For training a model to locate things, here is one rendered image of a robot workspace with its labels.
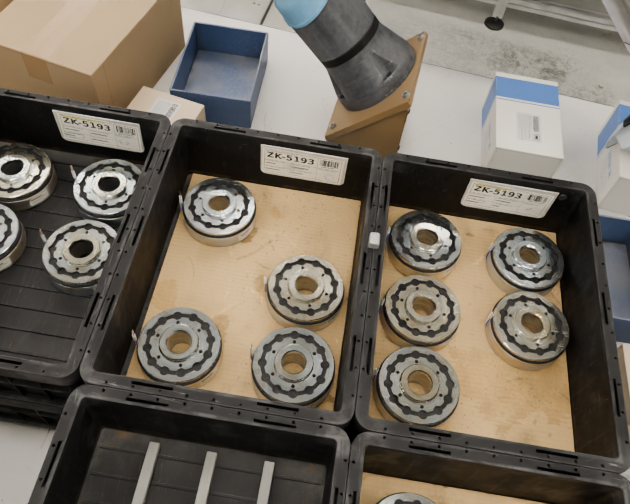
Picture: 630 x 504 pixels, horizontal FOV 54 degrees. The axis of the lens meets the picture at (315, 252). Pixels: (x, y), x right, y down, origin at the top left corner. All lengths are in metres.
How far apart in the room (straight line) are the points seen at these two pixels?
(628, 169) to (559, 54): 1.61
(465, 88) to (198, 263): 0.74
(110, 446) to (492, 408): 0.47
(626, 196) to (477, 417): 0.57
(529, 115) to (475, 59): 1.41
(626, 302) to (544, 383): 0.33
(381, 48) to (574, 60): 1.80
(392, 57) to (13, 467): 0.82
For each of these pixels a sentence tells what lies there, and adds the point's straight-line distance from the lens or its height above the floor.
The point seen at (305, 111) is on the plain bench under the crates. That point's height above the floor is 0.70.
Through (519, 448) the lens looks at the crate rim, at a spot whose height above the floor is 0.93.
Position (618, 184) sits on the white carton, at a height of 0.77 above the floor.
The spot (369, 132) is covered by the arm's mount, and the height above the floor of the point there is 0.81.
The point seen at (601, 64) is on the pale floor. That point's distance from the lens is 2.84.
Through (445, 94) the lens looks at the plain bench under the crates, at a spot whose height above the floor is 0.70.
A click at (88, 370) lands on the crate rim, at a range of 0.72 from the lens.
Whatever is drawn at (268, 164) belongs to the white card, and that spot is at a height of 0.88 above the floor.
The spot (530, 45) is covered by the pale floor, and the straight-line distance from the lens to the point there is 2.79.
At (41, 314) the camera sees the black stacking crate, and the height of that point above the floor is 0.83.
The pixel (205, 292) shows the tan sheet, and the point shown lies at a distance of 0.86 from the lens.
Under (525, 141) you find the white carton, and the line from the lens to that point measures 1.18.
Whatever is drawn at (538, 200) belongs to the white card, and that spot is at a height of 0.90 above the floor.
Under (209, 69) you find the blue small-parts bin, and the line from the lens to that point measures 1.34.
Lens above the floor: 1.58
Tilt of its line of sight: 57 degrees down
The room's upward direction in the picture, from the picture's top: 8 degrees clockwise
